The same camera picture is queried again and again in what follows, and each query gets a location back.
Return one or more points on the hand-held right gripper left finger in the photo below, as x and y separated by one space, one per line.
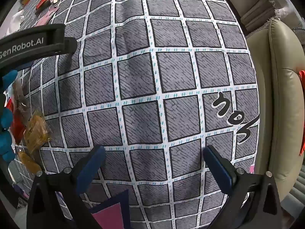
94 162

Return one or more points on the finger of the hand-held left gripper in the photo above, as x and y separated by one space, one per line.
70 46

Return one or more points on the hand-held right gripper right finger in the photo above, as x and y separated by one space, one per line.
219 169

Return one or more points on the person's left hand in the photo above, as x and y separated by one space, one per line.
6 143

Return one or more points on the pile of snack packets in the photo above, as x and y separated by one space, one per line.
47 2

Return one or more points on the brown clear candy packet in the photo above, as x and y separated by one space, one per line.
20 93

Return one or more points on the small yellow candy packet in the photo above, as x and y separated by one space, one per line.
29 162

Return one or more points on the yellow clear candy packet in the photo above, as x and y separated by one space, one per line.
35 131

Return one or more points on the grey checked blanket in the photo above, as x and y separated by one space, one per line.
143 76

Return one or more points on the red snack packet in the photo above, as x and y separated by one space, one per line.
17 126

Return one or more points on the red cloth piece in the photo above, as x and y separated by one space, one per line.
303 145
302 75

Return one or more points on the beige leather sofa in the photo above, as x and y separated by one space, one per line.
274 88

